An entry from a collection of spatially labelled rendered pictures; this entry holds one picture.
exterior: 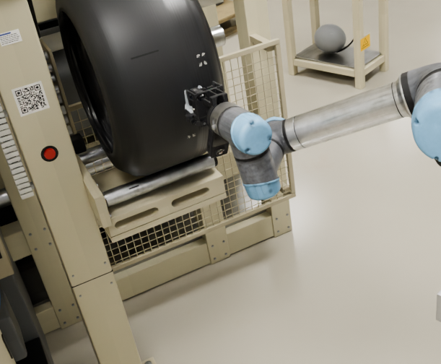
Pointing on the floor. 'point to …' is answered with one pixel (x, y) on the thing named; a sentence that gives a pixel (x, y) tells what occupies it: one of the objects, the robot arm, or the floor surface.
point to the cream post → (57, 178)
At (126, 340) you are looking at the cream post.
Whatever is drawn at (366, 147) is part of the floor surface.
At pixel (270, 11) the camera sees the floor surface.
